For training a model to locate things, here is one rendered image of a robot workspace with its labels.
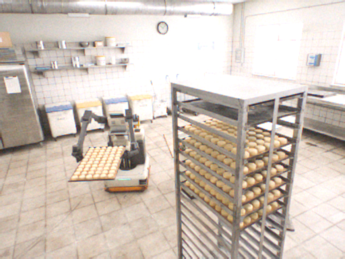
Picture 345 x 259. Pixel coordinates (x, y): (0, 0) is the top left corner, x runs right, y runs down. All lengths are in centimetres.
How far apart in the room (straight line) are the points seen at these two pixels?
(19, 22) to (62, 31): 79
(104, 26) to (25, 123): 287
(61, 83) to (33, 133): 142
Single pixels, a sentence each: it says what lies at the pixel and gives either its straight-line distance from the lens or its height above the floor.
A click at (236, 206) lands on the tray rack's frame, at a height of 124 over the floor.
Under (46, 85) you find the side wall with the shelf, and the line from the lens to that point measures 646.
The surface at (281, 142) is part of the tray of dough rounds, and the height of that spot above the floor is 150.
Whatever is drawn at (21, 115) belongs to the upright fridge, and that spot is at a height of 77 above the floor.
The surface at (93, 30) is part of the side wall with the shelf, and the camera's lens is 649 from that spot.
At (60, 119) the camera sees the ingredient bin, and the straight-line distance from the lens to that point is 595.
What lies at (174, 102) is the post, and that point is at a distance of 160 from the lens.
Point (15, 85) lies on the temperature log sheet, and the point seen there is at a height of 136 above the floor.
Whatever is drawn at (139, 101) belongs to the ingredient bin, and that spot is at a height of 64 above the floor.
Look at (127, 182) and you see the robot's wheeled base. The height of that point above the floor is 20.
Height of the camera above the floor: 208
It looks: 20 degrees down
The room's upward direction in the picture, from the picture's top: 2 degrees counter-clockwise
